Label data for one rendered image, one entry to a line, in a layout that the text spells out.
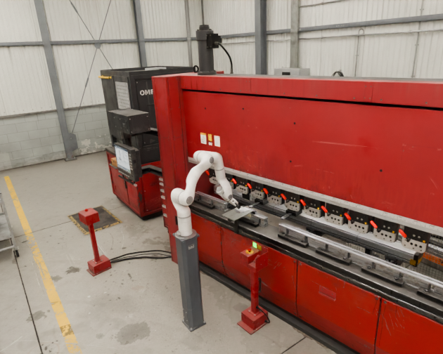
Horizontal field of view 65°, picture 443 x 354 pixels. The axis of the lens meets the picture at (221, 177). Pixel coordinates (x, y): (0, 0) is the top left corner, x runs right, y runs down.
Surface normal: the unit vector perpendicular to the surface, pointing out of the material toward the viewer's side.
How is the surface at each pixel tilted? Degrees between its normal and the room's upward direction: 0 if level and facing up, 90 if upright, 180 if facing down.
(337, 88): 90
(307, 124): 90
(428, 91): 90
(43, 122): 90
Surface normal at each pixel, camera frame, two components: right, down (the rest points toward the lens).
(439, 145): -0.71, 0.27
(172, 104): 0.70, 0.22
